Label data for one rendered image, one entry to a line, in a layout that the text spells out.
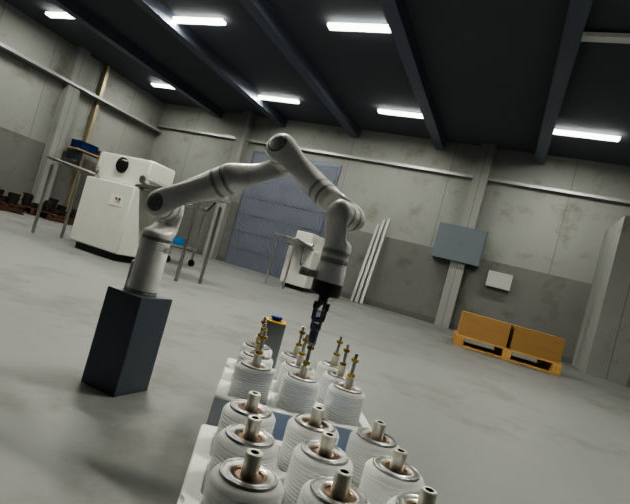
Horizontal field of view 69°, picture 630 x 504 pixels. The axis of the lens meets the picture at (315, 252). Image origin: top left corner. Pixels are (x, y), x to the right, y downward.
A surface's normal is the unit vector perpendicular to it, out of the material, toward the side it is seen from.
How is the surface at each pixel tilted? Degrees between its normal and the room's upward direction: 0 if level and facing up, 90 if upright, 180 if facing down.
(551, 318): 90
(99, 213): 90
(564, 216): 90
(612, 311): 90
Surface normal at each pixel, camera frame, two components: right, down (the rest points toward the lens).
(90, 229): -0.39, -0.14
